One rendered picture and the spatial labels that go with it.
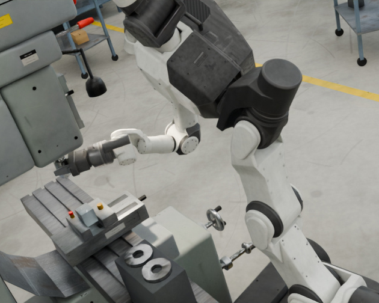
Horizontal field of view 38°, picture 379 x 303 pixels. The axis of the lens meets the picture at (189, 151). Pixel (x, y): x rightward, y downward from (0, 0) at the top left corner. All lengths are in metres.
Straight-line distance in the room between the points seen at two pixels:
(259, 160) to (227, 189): 2.07
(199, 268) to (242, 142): 0.89
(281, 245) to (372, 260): 1.26
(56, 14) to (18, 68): 0.20
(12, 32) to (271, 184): 0.90
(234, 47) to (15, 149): 0.75
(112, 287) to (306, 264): 0.66
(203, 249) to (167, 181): 1.73
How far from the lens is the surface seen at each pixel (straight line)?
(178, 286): 1.62
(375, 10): 5.28
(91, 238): 2.07
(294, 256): 1.89
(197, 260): 2.33
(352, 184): 3.58
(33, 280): 2.12
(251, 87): 1.50
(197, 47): 1.62
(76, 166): 1.97
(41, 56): 1.77
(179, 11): 1.57
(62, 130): 1.87
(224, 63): 1.60
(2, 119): 1.77
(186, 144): 2.07
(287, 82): 1.47
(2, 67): 1.73
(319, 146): 3.97
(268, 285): 2.19
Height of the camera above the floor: 2.17
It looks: 31 degrees down
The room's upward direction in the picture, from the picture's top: 17 degrees counter-clockwise
